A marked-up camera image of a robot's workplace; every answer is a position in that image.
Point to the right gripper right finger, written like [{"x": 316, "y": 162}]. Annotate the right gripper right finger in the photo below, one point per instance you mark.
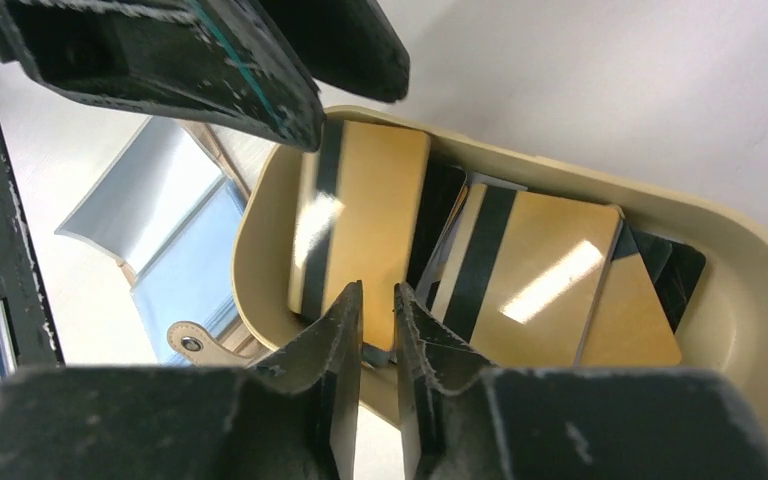
[{"x": 435, "y": 367}]

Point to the black cards in tray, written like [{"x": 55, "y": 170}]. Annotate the black cards in tray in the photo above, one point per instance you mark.
[{"x": 640, "y": 262}]

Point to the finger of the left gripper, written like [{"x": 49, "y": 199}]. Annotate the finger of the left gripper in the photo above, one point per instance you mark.
[
  {"x": 219, "y": 62},
  {"x": 348, "y": 44}
]

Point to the gold striped card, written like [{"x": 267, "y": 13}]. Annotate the gold striped card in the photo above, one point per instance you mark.
[
  {"x": 523, "y": 273},
  {"x": 357, "y": 208}
]

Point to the beige oval tray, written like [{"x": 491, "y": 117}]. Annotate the beige oval tray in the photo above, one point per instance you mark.
[{"x": 707, "y": 420}]

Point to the beige card holder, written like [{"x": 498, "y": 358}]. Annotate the beige card holder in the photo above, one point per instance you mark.
[{"x": 167, "y": 210}]

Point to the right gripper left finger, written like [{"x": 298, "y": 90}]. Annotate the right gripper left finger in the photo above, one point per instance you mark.
[{"x": 301, "y": 403}]

